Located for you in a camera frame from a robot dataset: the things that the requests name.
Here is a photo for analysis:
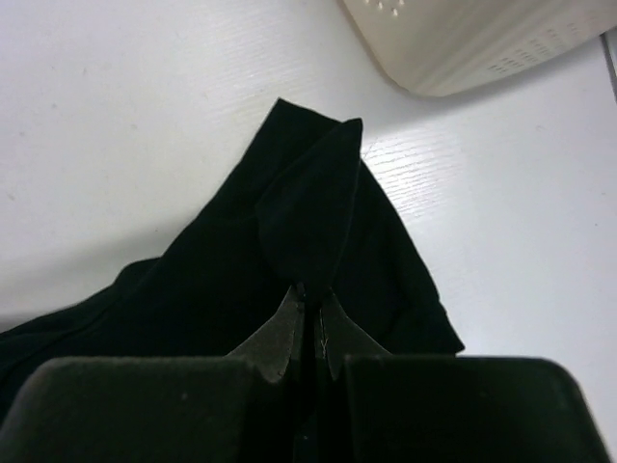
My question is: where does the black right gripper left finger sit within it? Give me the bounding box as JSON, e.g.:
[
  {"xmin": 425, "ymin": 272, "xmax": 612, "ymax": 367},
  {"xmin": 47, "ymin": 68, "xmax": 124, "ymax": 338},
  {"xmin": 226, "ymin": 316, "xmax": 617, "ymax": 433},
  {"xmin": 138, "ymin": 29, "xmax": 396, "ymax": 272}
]
[{"xmin": 1, "ymin": 288, "xmax": 305, "ymax": 462}]

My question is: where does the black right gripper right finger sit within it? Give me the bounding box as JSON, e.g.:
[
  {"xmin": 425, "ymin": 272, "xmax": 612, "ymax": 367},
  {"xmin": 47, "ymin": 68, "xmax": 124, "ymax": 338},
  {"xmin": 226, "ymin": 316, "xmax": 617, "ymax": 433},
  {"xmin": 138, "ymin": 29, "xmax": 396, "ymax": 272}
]
[{"xmin": 314, "ymin": 295, "xmax": 610, "ymax": 462}]

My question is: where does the black garment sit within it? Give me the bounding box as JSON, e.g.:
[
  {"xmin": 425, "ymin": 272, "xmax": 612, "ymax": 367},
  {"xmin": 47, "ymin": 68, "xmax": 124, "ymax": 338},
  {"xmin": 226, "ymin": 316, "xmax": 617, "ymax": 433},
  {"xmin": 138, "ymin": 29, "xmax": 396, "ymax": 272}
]
[{"xmin": 1, "ymin": 100, "xmax": 464, "ymax": 410}]

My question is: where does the cream perforated laundry basket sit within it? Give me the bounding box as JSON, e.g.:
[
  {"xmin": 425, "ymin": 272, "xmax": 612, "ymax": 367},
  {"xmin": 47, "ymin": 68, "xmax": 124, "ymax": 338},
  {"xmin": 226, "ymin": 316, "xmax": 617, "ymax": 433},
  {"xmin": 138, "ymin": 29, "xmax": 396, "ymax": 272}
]
[{"xmin": 343, "ymin": 0, "xmax": 616, "ymax": 97}]

